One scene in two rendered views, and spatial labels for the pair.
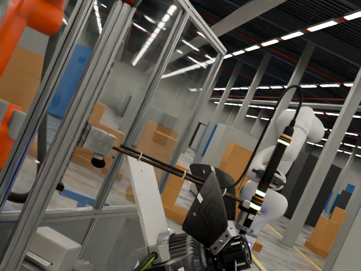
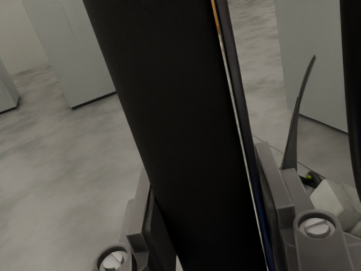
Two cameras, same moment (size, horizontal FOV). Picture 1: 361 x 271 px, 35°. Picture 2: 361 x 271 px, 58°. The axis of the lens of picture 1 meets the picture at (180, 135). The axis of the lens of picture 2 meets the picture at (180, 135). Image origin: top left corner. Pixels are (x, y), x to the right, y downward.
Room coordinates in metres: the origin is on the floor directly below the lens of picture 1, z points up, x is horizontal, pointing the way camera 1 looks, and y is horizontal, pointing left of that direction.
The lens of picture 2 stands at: (2.17, -0.36, 1.56)
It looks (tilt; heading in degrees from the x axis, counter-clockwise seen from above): 26 degrees down; 173
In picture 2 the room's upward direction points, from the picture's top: 17 degrees counter-clockwise
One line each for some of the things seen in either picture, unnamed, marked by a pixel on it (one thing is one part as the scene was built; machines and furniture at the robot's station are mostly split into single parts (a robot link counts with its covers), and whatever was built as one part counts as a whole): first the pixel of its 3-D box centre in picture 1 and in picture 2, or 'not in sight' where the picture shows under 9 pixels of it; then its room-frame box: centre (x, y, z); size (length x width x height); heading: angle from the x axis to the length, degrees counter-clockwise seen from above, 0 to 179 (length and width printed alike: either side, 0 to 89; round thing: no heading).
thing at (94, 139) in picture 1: (96, 140); not in sight; (1.87, 0.24, 1.37); 0.10 x 0.07 x 0.08; 109
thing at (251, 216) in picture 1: (267, 177); not in sight; (2.07, -0.35, 1.48); 0.04 x 0.04 x 0.46
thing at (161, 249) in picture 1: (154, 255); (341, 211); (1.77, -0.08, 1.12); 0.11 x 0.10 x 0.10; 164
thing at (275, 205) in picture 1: (262, 213); not in sight; (2.73, -0.51, 1.30); 0.19 x 0.12 x 0.24; 81
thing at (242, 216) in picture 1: (247, 215); not in sight; (2.07, -0.34, 1.32); 0.09 x 0.07 x 0.10; 108
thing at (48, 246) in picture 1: (49, 250); not in sight; (2.05, 0.26, 0.92); 0.17 x 0.16 x 0.11; 74
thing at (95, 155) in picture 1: (99, 160); not in sight; (1.88, 0.21, 1.31); 0.05 x 0.04 x 0.05; 109
